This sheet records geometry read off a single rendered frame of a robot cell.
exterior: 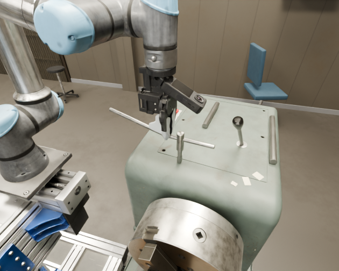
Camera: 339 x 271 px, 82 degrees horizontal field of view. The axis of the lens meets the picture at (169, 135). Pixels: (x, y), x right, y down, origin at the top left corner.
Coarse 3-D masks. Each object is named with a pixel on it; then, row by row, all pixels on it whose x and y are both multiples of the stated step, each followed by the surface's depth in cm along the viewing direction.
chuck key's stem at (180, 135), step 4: (180, 132) 56; (176, 136) 56; (180, 136) 55; (176, 140) 57; (180, 140) 56; (176, 144) 58; (180, 144) 57; (176, 148) 59; (180, 148) 58; (180, 152) 60; (180, 156) 61; (180, 160) 61
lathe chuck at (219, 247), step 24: (144, 216) 58; (168, 216) 51; (192, 216) 50; (144, 240) 50; (168, 240) 45; (192, 240) 45; (216, 240) 47; (192, 264) 47; (216, 264) 44; (240, 264) 50
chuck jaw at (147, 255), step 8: (152, 232) 50; (152, 240) 48; (144, 248) 49; (152, 248) 47; (160, 248) 48; (144, 256) 47; (152, 256) 46; (160, 256) 48; (144, 264) 48; (152, 264) 45; (160, 264) 47; (168, 264) 49
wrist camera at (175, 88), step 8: (168, 80) 47; (176, 80) 48; (160, 88) 47; (168, 88) 46; (176, 88) 46; (184, 88) 48; (176, 96) 47; (184, 96) 46; (192, 96) 47; (200, 96) 48; (184, 104) 47; (192, 104) 46; (200, 104) 46
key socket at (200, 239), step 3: (195, 231) 47; (198, 231) 47; (201, 231) 47; (195, 234) 47; (198, 234) 49; (201, 234) 47; (204, 234) 47; (195, 237) 46; (198, 237) 49; (201, 237) 47; (204, 237) 47; (195, 240) 46; (198, 240) 46; (201, 240) 46; (204, 240) 46
